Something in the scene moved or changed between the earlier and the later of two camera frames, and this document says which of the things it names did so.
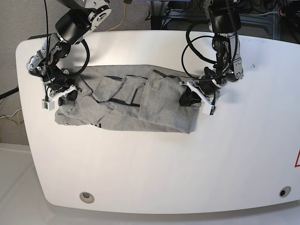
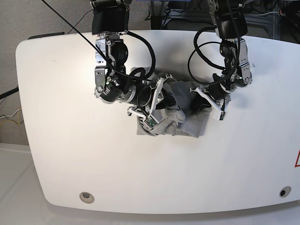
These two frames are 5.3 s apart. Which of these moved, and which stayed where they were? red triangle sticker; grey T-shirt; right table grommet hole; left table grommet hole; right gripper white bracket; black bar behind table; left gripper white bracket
Moved: grey T-shirt; left gripper white bracket; right gripper white bracket
Stayed: black bar behind table; red triangle sticker; right table grommet hole; left table grommet hole
